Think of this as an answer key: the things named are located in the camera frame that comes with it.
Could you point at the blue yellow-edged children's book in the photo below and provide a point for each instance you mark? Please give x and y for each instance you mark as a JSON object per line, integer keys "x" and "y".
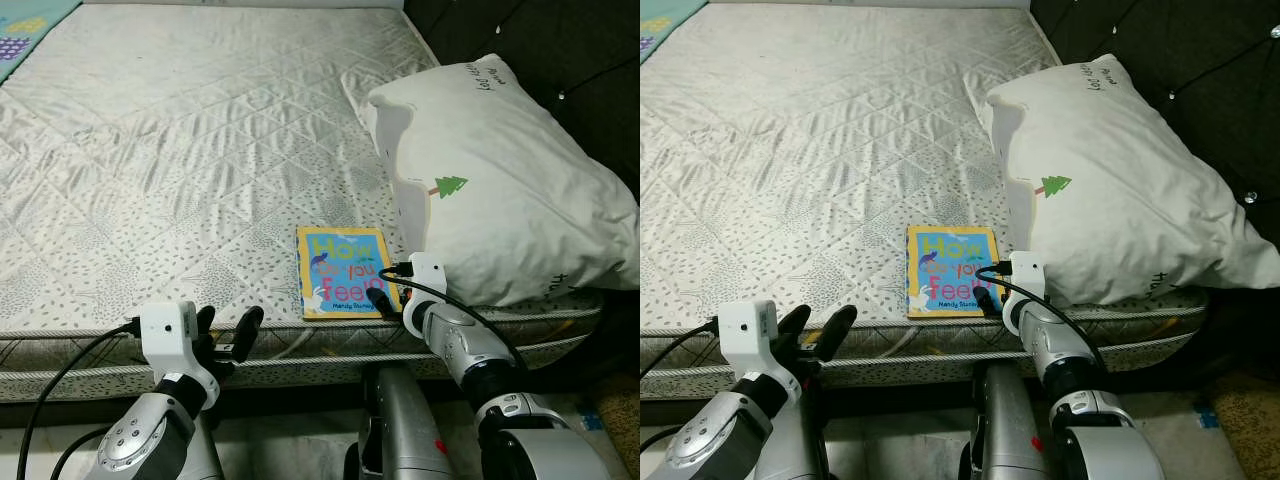
{"x": 945, "y": 270}
{"x": 340, "y": 270}

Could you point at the white pillow with tree print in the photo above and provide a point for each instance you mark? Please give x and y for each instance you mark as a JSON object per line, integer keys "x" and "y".
{"x": 1120, "y": 180}
{"x": 510, "y": 180}

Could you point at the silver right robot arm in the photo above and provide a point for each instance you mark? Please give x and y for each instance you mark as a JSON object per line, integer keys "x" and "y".
{"x": 500, "y": 390}
{"x": 1080, "y": 390}

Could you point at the silver left robot leg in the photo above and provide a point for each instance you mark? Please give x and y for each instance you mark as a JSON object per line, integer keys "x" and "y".
{"x": 208, "y": 455}
{"x": 810, "y": 440}

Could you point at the silver robot leg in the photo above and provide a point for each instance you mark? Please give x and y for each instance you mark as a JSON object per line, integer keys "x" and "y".
{"x": 1005, "y": 430}
{"x": 208, "y": 455}
{"x": 400, "y": 430}
{"x": 810, "y": 440}

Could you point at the silver right robot leg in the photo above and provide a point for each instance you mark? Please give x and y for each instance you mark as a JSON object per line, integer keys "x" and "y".
{"x": 400, "y": 430}
{"x": 1005, "y": 430}

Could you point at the white quilted mattress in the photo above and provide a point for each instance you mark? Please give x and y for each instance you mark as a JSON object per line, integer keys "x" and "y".
{"x": 800, "y": 170}
{"x": 180, "y": 170}

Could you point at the dark tufted headboard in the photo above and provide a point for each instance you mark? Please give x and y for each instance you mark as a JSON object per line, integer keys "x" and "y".
{"x": 560, "y": 50}
{"x": 1200, "y": 50}

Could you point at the teal mat with colourful shapes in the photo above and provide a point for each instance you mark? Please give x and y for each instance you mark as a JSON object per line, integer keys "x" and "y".
{"x": 25, "y": 35}
{"x": 655, "y": 20}

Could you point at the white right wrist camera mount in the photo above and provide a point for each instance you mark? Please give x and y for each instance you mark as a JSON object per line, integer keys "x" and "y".
{"x": 1026, "y": 288}
{"x": 426, "y": 290}

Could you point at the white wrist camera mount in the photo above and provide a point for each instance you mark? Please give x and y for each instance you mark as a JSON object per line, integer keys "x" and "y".
{"x": 745, "y": 335}
{"x": 165, "y": 335}
{"x": 426, "y": 290}
{"x": 1026, "y": 288}

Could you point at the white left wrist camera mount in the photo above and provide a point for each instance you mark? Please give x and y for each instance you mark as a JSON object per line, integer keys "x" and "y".
{"x": 745, "y": 335}
{"x": 165, "y": 335}

